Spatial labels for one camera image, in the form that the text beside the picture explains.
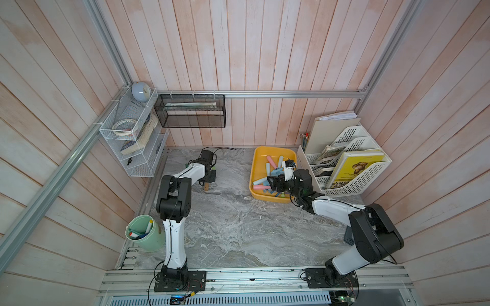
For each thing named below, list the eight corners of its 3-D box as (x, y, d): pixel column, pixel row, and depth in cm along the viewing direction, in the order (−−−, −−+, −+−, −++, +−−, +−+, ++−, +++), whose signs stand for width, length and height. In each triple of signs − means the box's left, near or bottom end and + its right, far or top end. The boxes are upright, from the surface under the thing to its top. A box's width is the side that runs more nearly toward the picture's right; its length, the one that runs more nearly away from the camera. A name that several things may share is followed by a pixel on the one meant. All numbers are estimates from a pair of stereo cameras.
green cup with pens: (137, 252, 82) (120, 241, 70) (145, 228, 89) (131, 214, 77) (164, 252, 82) (151, 241, 70) (170, 228, 89) (159, 214, 77)
